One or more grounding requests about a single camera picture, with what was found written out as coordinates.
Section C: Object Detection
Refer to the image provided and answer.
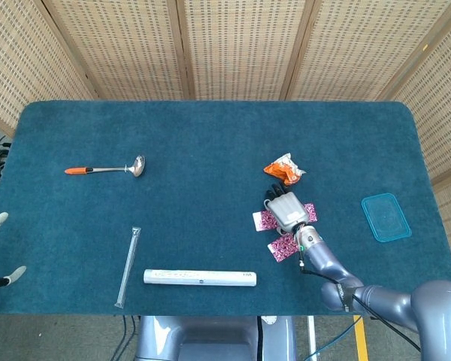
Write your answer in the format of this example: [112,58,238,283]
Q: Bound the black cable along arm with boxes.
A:
[298,244,422,353]

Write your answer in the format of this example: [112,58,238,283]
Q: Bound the white cling film roll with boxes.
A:
[143,268,258,288]

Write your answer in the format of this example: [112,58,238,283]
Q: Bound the crumpled orange snack wrapper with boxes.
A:
[263,152,307,186]

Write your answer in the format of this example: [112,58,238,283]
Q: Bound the teal plastic container lid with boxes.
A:
[361,193,413,243]

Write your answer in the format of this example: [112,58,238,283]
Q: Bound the woven bamboo screen panel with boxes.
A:
[176,0,319,102]
[41,0,191,102]
[280,0,451,102]
[0,0,98,138]
[375,0,451,287]

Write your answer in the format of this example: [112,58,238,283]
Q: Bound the teal felt table cloth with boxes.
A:
[0,100,451,317]

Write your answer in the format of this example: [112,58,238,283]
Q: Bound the steel ladle orange handle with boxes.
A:
[64,154,147,177]

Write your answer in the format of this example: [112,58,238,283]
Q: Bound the silver-blue robot torso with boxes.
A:
[134,315,298,361]

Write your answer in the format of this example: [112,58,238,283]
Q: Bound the black floor cables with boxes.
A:
[110,314,141,361]

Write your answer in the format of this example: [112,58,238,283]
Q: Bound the yellow floor tape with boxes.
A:
[353,315,370,361]

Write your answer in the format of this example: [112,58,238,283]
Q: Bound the blue floor cable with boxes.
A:
[304,323,358,361]

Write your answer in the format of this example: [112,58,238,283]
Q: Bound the long clear wrapped tube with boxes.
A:
[114,226,142,310]

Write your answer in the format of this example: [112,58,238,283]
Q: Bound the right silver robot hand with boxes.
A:
[263,182,311,231]

